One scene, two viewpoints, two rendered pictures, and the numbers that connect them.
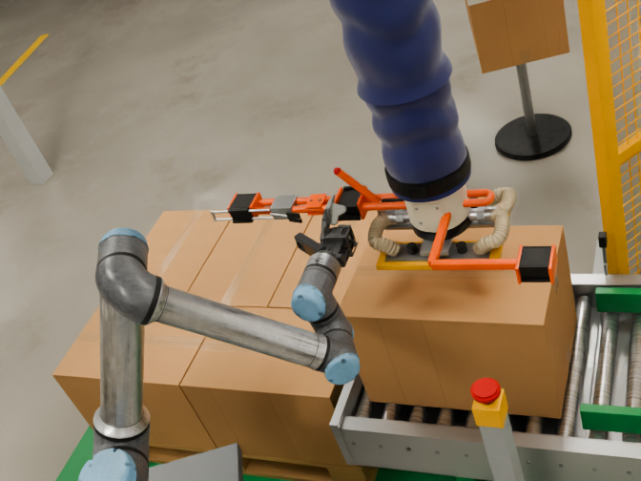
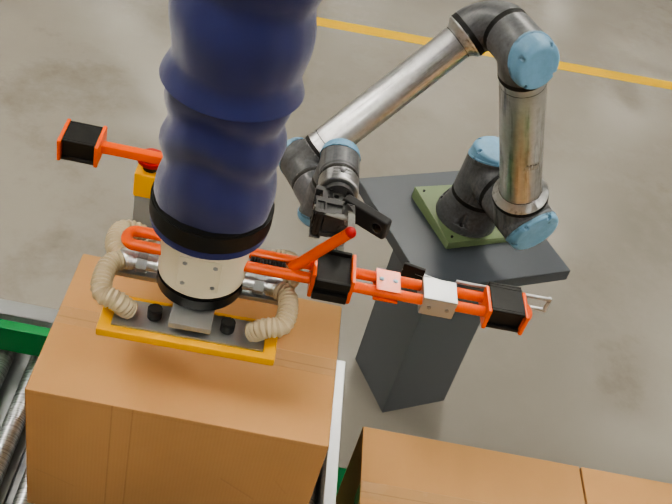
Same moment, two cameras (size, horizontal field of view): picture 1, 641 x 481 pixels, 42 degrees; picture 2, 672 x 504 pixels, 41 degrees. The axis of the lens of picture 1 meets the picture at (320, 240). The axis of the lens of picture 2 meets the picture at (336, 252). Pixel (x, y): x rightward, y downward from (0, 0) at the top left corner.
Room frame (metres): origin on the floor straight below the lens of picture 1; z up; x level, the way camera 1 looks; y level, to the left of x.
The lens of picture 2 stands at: (2.95, -0.95, 2.39)
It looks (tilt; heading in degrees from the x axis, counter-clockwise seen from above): 41 degrees down; 141
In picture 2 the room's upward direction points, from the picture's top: 16 degrees clockwise
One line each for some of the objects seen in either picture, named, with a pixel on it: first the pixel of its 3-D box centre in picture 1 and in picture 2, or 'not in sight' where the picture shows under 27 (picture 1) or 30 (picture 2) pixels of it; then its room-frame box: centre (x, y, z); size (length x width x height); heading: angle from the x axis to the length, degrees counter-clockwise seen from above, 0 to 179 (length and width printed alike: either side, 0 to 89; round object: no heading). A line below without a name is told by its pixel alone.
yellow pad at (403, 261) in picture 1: (437, 251); not in sight; (1.74, -0.29, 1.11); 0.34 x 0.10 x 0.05; 59
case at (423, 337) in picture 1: (462, 317); (188, 402); (1.83, -0.32, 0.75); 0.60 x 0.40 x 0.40; 57
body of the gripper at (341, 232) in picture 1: (334, 247); (333, 211); (1.78, -0.03, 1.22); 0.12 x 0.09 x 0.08; 149
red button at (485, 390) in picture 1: (485, 392); (151, 161); (1.30, -0.24, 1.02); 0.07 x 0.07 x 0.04
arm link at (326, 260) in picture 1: (322, 268); (338, 188); (1.71, 0.02, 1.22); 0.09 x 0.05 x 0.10; 59
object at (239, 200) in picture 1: (245, 206); (503, 310); (2.14, 0.17, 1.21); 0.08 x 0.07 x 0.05; 59
